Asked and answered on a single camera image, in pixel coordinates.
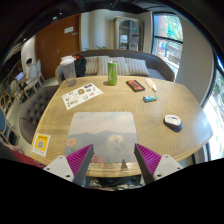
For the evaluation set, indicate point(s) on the white chair at desk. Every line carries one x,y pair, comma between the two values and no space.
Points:
33,85

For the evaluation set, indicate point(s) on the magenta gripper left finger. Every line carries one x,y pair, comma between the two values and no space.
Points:
79,162

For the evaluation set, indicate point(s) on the striped cushion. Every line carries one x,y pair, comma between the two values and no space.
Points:
137,67
103,65
91,65

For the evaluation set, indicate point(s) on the yellow QR code sign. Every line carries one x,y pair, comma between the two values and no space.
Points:
41,143

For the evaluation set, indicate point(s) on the black and red flat box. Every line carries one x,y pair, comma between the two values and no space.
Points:
135,85

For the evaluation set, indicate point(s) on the black bag on sofa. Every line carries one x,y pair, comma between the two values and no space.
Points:
80,67

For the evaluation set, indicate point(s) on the floral picture mouse pad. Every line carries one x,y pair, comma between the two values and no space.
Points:
112,134

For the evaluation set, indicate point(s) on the striped cushion middle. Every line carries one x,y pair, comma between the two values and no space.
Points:
103,65

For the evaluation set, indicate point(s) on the green drink can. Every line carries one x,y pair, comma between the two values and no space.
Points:
112,73

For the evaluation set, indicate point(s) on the grey tufted ottoman chair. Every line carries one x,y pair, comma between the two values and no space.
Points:
33,110

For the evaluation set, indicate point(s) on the cream wrapped packet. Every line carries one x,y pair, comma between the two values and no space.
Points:
151,84

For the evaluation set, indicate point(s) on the glass door wooden cabinet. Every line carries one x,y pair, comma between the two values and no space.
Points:
129,33

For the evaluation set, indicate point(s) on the brown wooden door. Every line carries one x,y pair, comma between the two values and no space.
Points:
59,39

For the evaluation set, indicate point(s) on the striped cushion right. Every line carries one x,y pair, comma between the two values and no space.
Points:
137,67

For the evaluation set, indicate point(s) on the clear plastic blender jar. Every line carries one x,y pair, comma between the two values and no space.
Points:
68,67

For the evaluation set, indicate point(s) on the grey curved sofa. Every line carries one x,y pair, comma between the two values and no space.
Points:
156,66

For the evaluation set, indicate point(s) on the white and grey computer mouse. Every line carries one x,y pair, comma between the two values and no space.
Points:
173,122

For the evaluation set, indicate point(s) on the small teal packet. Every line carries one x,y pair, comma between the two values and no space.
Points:
150,98

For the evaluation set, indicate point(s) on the white sticker sheet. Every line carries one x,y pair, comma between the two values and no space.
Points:
80,95

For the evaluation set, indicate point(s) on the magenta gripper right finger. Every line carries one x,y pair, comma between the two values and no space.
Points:
148,161

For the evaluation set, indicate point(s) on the striped cushion left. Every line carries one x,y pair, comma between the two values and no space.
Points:
91,65

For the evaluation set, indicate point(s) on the seated person in white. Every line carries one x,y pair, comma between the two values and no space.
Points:
30,74

